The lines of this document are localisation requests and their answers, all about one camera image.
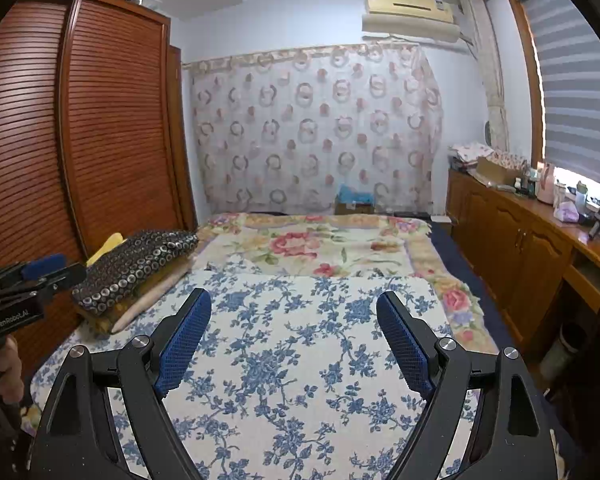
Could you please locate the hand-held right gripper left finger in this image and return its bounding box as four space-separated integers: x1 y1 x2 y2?
30 288 212 480

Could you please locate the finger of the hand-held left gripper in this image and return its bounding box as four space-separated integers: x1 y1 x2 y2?
0 254 67 288
30 265 87 298

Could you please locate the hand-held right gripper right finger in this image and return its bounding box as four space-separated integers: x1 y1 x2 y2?
376 291 556 480

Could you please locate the dark circle-patterned shirt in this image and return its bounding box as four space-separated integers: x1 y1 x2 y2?
72 230 199 312

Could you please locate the person's left hand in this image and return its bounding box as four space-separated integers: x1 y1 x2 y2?
0 337 25 411

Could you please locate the yellow plush toy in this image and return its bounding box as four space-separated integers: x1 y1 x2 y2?
86 232 127 267

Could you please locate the brown folded cloth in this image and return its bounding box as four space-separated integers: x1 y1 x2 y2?
75 255 197 334

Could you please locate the blue floral quilt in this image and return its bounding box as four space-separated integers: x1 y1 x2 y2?
30 255 486 480

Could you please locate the navy bed sheet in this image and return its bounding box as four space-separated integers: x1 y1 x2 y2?
427 215 561 396

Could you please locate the pink floral blanket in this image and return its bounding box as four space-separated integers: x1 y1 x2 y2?
195 212 501 356

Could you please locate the small cardboard box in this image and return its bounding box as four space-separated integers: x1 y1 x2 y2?
335 201 376 216

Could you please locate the wooden sideboard cabinet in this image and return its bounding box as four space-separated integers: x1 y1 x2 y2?
447 167 600 391

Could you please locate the dark waste bin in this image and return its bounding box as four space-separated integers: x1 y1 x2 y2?
540 322 588 391

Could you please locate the blue plastic bag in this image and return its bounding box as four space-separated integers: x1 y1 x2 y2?
338 185 376 205

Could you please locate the brown louvered wooden wardrobe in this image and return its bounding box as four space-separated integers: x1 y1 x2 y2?
0 0 198 376

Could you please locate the open cardboard box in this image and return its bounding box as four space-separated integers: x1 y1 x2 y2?
475 155 527 187

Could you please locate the pink folded cloth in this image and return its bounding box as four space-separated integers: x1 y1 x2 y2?
450 142 496 167

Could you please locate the purple cloth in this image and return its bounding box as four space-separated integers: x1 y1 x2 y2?
554 201 580 224

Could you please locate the pink bottle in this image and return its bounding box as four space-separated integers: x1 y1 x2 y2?
537 162 557 204

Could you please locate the beige tied window curtain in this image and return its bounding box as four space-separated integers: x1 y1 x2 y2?
461 0 510 152

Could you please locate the grey striped window blind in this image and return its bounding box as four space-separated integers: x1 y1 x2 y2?
517 0 600 196

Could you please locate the ring-patterned sheer curtain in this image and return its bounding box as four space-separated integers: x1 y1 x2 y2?
182 42 443 216

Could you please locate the wooden window frame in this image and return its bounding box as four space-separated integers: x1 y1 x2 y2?
505 0 548 166

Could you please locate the wall air conditioner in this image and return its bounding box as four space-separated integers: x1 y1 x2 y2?
362 0 473 47

